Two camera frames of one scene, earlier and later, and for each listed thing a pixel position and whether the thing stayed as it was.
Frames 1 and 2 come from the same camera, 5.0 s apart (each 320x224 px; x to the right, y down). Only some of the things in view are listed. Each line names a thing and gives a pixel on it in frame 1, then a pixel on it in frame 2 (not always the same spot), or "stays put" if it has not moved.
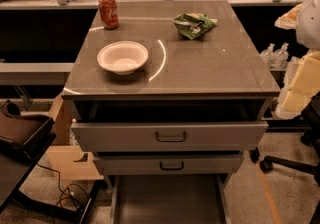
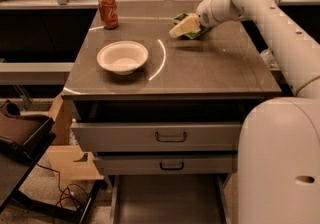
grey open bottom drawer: [170, 199] stays put
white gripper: [310, 23] to [204, 15]
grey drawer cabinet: [169, 102] stays put
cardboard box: [69, 160] stays put
